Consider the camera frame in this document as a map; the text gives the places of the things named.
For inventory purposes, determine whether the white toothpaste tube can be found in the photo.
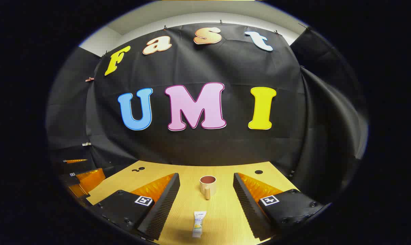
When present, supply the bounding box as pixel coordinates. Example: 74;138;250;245
192;211;207;239

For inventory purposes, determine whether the wooden desktop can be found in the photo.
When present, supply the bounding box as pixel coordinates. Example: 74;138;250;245
86;161;299;245

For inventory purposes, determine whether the black backdrop cloth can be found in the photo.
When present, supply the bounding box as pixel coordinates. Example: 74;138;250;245
46;22;368;205

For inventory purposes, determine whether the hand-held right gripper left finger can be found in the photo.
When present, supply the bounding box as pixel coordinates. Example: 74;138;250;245
92;173;180;241

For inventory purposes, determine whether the beige cup with handle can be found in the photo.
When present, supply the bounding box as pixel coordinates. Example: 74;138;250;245
199;175;217;200

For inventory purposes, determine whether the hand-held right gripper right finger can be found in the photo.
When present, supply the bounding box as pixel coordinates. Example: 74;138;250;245
233;172;326;241

